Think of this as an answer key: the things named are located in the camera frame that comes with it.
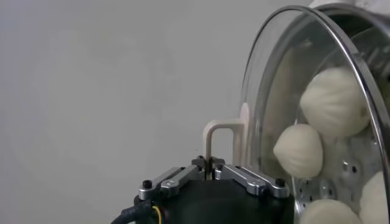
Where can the white steamed baozi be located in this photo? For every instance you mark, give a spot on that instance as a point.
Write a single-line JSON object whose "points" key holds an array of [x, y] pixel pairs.
{"points": [[329, 214], [377, 201], [335, 100], [298, 150]]}

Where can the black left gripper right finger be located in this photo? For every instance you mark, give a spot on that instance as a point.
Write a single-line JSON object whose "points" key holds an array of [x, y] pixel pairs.
{"points": [[243, 179]]}

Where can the perforated steel steamer basket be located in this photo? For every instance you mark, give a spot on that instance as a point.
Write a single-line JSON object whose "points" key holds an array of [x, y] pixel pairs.
{"points": [[381, 51]]}

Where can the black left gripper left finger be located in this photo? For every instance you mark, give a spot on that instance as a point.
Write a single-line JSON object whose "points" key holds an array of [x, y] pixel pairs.
{"points": [[173, 181]]}

